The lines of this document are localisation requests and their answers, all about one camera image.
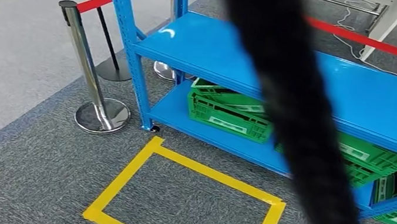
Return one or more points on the blue metal shelf rack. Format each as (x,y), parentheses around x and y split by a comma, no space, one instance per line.
(212,46)

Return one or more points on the chrome stanchion base and pole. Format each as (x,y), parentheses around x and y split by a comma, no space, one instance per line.
(165,71)
(103,114)

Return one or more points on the white desk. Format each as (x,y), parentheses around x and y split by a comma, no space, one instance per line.
(388,25)

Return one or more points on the black post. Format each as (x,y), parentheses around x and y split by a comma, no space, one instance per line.
(114,71)

